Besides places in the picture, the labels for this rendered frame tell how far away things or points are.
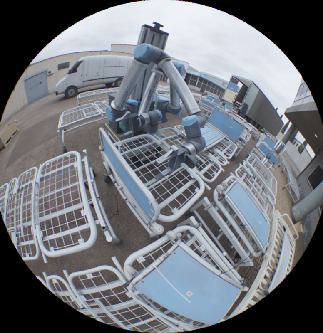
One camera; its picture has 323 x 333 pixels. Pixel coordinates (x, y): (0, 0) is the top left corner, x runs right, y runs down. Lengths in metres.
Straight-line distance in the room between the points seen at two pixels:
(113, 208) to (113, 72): 7.78
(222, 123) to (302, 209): 3.94
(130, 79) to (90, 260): 1.58
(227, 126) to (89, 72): 7.27
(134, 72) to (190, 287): 1.31
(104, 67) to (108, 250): 8.01
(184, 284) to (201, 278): 0.11
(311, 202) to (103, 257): 5.00
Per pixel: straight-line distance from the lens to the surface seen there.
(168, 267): 0.64
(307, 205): 4.63
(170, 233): 0.63
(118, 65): 8.26
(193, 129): 0.59
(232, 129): 2.21
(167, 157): 0.44
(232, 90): 11.67
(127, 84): 0.84
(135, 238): 1.16
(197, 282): 0.74
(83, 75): 7.48
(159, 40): 1.52
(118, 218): 1.21
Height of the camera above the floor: 1.16
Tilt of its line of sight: 47 degrees down
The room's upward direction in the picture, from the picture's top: 17 degrees clockwise
